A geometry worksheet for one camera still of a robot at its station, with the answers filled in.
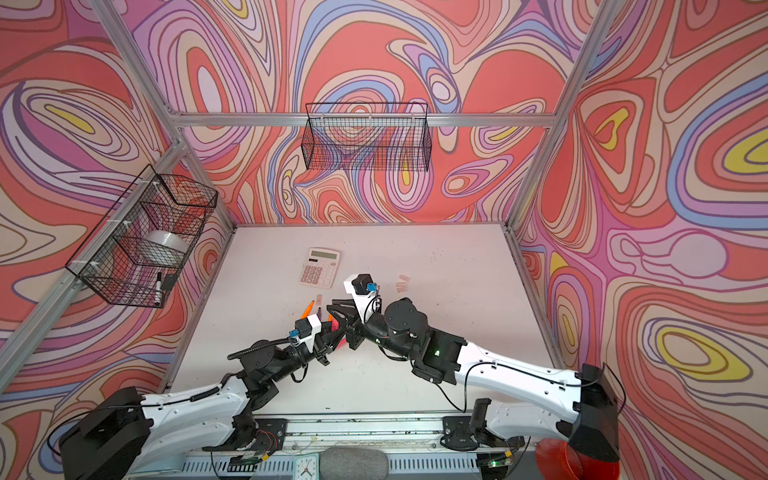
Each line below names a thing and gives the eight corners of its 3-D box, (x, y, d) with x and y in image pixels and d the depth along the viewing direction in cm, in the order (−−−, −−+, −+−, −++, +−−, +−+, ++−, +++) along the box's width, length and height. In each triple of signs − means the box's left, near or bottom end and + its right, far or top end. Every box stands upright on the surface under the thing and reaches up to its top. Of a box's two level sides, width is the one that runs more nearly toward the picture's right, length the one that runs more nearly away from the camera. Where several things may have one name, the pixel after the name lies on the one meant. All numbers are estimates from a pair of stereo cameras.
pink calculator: (301, 288, 103) (299, 283, 100) (309, 253, 113) (307, 247, 111) (336, 288, 103) (334, 283, 100) (340, 253, 113) (339, 247, 111)
